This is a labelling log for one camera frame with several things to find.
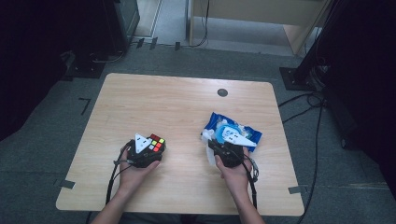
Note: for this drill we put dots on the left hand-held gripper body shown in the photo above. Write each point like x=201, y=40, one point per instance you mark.
x=141, y=143

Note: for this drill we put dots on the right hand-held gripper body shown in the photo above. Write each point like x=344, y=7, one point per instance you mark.
x=238, y=138

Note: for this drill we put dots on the multicoloured puzzle cube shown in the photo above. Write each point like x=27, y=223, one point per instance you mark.
x=156, y=143

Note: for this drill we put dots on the blue wet wipes pack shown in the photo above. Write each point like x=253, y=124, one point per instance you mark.
x=218, y=119

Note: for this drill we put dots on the person's left hand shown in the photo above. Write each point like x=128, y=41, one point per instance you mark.
x=134, y=180

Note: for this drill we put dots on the person's right hand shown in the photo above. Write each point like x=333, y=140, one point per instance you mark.
x=238, y=179

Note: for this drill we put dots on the dark round table grommet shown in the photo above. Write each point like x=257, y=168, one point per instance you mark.
x=222, y=92

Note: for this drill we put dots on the person's dark trousers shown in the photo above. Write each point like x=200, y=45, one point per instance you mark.
x=155, y=219

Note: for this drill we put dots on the grey tape strip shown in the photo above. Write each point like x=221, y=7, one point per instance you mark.
x=65, y=184
x=297, y=189

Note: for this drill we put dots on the black square stand base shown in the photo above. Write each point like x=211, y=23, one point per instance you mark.
x=291, y=79

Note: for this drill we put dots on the black flat stand base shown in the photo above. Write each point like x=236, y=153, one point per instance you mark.
x=84, y=70

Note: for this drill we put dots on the small black tape strip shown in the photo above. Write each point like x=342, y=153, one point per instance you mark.
x=153, y=43
x=177, y=46
x=140, y=43

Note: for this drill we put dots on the black cabinet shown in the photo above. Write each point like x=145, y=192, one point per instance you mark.
x=123, y=21

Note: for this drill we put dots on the light wooden cabinet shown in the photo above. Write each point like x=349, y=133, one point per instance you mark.
x=249, y=12

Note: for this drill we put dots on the dark curtain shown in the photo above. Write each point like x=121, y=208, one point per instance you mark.
x=31, y=62
x=367, y=93

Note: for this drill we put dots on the black metal stand post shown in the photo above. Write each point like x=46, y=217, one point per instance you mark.
x=317, y=43

